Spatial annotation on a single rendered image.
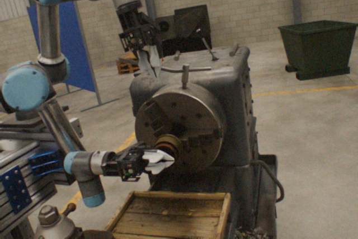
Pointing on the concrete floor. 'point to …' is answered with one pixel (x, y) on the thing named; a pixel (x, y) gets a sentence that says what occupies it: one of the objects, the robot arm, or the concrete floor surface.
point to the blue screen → (72, 48)
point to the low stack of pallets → (127, 64)
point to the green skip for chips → (318, 48)
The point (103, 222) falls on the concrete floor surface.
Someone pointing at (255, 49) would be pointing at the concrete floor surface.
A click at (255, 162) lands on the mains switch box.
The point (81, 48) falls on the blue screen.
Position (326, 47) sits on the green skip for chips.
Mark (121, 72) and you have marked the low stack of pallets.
